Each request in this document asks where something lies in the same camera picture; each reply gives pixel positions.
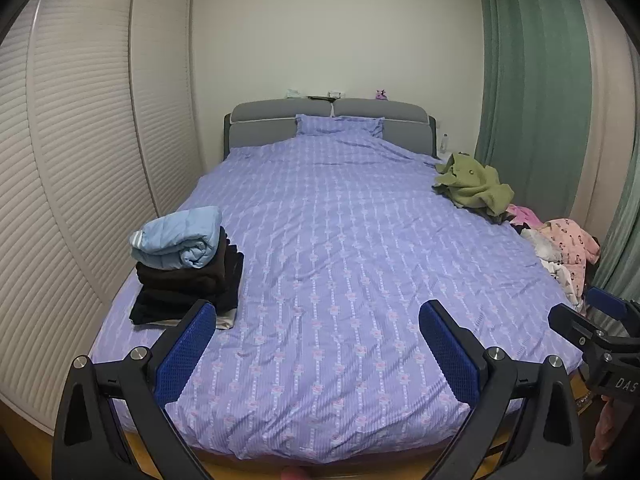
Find purple patterned pillow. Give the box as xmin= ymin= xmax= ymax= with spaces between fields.
xmin=295 ymin=114 xmax=386 ymax=138

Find white louvered wardrobe door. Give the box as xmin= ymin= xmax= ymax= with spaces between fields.
xmin=0 ymin=35 xmax=106 ymax=433
xmin=25 ymin=0 xmax=161 ymax=306
xmin=131 ymin=0 xmax=223 ymax=216

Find white folded garment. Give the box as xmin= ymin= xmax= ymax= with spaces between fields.
xmin=150 ymin=310 xmax=236 ymax=331

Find bed with purple cover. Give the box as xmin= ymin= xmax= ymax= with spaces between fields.
xmin=89 ymin=114 xmax=586 ymax=463

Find grey padded headboard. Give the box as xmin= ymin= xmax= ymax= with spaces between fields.
xmin=223 ymin=98 xmax=437 ymax=163

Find pink printed pajama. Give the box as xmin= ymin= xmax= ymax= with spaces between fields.
xmin=537 ymin=218 xmax=601 ymax=306

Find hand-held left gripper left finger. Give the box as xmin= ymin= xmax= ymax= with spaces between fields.
xmin=51 ymin=299 xmax=218 ymax=480

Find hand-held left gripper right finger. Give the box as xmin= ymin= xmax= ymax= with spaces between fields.
xmin=418 ymin=300 xmax=584 ymax=480

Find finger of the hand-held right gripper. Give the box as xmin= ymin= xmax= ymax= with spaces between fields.
xmin=547 ymin=302 xmax=615 ymax=348
xmin=585 ymin=286 xmax=640 ymax=336

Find green curtain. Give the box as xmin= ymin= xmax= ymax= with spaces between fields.
xmin=472 ymin=0 xmax=640 ymax=301

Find olive green garment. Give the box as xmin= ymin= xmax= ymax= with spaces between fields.
xmin=432 ymin=152 xmax=515 ymax=218

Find dark folded garment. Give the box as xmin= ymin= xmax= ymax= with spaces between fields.
xmin=129 ymin=260 xmax=245 ymax=326

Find white crumpled garment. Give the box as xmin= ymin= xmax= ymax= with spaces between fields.
xmin=520 ymin=227 xmax=576 ymax=281

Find light blue padded pants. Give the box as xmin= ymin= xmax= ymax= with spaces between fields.
xmin=130 ymin=206 xmax=223 ymax=269

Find plain pink garment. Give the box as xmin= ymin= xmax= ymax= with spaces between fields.
xmin=506 ymin=204 xmax=543 ymax=228

